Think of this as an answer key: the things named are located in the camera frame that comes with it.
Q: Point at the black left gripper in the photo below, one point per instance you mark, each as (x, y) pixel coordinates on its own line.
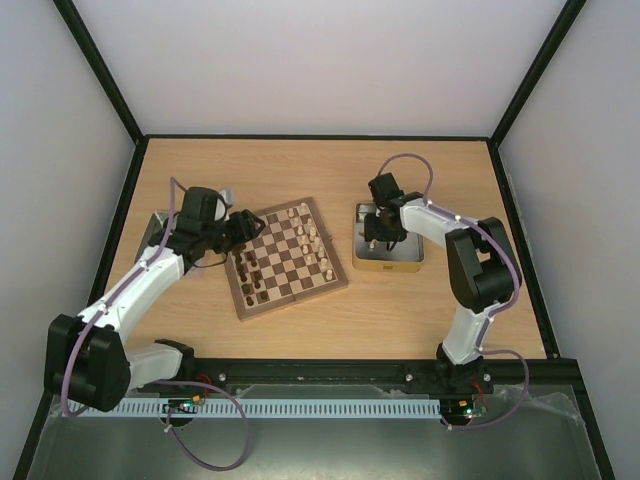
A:
(245, 230)

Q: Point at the wooden chess board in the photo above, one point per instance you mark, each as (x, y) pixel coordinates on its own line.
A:
(282, 292)

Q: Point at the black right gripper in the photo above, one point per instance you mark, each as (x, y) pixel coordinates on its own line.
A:
(379, 228)

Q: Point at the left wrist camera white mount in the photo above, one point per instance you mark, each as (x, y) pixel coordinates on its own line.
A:
(225, 200)

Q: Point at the gold metal tin tray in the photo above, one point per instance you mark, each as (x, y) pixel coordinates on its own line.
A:
(406, 257)

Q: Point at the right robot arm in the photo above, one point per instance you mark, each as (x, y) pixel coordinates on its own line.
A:
(483, 274)

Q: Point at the light blue slotted cable duct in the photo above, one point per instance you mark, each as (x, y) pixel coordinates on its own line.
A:
(275, 409)

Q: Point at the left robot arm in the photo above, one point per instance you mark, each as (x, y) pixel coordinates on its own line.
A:
(86, 363)

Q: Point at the dark chess pieces group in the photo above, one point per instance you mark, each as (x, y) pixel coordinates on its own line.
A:
(249, 277)

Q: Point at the white pieces on board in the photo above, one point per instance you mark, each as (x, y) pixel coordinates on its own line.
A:
(309, 257)

